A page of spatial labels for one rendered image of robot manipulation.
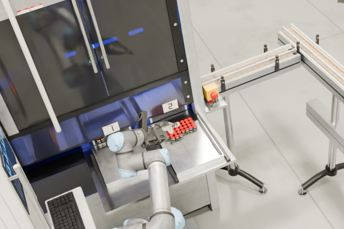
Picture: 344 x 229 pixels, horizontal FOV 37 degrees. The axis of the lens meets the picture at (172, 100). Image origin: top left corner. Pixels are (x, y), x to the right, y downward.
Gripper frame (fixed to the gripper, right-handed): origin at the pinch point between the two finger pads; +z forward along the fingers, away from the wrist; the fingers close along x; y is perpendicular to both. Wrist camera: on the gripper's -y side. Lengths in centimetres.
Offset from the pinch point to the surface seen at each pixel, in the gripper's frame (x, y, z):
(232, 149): -54, 4, 98
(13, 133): -52, -35, -45
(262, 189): -65, 35, 117
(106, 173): -51, -3, -6
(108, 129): -40.9, -22.1, 0.3
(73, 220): -62, 13, -28
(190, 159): -22.0, 12.1, 23.9
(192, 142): -22.5, 3.2, 32.6
